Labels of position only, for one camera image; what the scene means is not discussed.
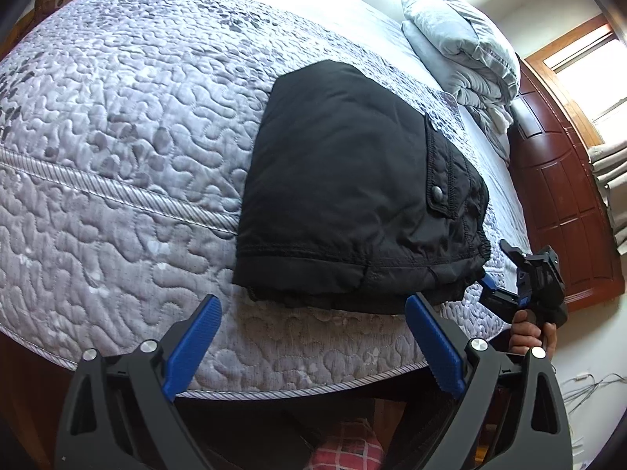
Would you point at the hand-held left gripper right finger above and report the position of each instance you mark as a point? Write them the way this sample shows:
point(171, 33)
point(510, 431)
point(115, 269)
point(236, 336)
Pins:
point(436, 347)

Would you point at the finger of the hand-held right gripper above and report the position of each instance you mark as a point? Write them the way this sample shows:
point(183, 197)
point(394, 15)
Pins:
point(515, 255)
point(502, 298)

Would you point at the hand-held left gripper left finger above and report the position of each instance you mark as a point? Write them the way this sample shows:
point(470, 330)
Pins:
point(193, 347)

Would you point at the black jacket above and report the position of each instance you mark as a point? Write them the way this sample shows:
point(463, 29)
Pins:
point(343, 181)

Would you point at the person's right hand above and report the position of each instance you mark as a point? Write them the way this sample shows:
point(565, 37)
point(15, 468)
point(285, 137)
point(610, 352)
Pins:
point(523, 335)

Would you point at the wooden headboard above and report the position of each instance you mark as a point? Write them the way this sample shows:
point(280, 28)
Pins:
point(563, 196)

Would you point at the folded beige curtain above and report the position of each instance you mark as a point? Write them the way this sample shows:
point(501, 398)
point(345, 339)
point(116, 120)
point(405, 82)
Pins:
point(610, 181)

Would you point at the red plaid cloth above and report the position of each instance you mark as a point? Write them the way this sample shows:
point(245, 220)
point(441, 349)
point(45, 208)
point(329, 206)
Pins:
point(348, 445)

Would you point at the grey quilted mattress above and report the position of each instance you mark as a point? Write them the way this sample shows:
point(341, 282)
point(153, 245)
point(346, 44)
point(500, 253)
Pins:
point(122, 156)

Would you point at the folded grey duvet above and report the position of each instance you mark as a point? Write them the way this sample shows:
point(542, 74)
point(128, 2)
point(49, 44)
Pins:
point(460, 58)

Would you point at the light grey bed sheet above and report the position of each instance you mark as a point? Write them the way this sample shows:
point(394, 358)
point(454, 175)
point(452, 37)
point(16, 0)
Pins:
point(372, 34)

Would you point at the sunlit window with wooden frame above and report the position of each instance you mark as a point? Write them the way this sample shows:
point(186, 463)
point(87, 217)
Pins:
point(583, 58)

